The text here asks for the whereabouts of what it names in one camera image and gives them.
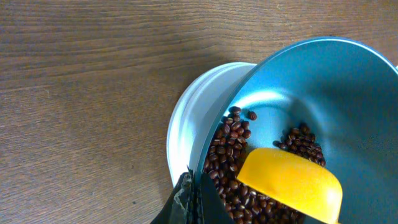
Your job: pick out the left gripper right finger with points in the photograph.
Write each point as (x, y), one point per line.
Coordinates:
(213, 209)

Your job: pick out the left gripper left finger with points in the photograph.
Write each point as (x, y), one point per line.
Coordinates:
(178, 207)

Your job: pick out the red adzuki beans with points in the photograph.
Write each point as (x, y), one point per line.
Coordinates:
(225, 157)

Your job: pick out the yellow plastic measuring scoop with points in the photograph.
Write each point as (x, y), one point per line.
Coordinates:
(294, 181)

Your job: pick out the blue plastic bowl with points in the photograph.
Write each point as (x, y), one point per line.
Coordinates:
(347, 94)

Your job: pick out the white digital kitchen scale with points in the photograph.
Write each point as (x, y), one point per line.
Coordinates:
(195, 113)

